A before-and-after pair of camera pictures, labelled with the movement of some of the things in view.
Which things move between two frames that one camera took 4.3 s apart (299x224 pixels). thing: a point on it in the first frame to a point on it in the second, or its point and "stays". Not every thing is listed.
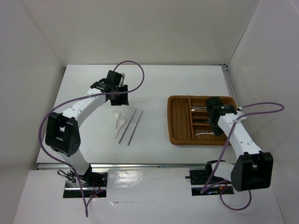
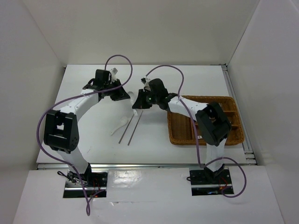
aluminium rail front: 130,166 stays
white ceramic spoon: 116,115 to 131,96
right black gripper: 216,131 to 140,103
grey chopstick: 134,129 stays
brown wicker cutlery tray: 189,123 stays
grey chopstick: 128,124 stays
